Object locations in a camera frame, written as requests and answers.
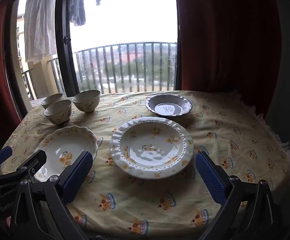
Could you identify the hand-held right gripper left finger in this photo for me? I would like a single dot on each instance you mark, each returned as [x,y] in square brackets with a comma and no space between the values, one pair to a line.
[77,177]

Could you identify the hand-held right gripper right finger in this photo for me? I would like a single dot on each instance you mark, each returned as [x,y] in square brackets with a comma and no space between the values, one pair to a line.
[210,180]

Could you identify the scalloped floral plate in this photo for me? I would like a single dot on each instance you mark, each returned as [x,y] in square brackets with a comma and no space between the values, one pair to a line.
[59,150]

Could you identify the cream floral bowl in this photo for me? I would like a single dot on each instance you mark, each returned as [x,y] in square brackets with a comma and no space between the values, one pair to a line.
[86,102]
[57,112]
[50,100]

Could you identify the large beaded-rim floral plate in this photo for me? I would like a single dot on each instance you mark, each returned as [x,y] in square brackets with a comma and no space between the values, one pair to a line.
[150,145]

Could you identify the wavy-rim plate with centre emblem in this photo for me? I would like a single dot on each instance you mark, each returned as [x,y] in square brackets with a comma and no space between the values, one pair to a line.
[168,107]

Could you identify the grey slatted outdoor board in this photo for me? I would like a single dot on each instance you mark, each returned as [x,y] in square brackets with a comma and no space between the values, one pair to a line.
[36,103]

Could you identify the yellow printed tablecloth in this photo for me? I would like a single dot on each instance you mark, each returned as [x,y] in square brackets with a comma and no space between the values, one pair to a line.
[135,192]

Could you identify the neighbouring building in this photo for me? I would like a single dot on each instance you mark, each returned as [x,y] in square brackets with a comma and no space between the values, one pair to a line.
[20,42]

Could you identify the white hanging garment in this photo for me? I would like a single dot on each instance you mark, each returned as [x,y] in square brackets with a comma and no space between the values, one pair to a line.
[39,25]

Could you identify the balcony railing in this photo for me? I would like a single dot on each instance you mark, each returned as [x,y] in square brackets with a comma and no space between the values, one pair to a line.
[125,44]

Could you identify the dark hanging garment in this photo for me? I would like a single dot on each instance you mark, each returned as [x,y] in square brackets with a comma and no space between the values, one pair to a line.
[77,5]

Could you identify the dark window frame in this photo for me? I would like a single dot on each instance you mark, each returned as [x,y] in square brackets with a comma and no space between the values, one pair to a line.
[62,17]

